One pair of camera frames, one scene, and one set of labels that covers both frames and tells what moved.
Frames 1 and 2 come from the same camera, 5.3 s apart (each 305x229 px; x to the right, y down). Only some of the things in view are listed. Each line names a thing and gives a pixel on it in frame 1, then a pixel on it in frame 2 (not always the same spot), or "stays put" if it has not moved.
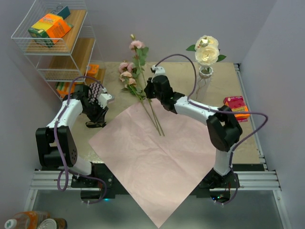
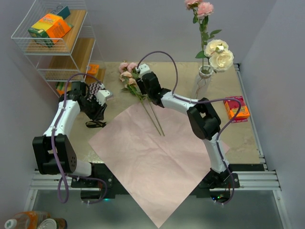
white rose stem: (207, 51) -> (220, 58)
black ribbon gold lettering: (96, 125) stays put
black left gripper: (100, 116) stays put
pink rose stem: (141, 52) -> (202, 10)
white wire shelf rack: (57, 37) stays put
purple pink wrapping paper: (161, 172) stays put
